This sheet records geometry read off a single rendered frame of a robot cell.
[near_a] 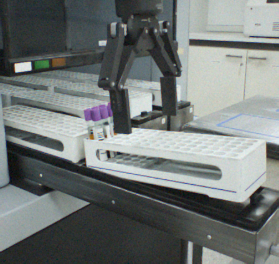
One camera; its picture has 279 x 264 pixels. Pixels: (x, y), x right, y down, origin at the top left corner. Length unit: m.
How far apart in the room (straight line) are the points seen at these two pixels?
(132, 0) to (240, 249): 0.39
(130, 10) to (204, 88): 2.63
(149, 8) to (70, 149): 0.29
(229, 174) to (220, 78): 2.61
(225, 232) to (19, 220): 0.39
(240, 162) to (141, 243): 0.65
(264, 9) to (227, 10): 0.84
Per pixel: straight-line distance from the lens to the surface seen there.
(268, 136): 0.90
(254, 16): 3.01
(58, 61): 0.85
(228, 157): 0.54
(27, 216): 0.79
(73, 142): 0.72
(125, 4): 0.61
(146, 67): 1.30
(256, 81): 3.02
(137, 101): 1.02
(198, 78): 3.22
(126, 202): 0.65
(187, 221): 0.59
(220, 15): 3.80
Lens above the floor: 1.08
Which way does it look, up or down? 16 degrees down
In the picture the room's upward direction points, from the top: straight up
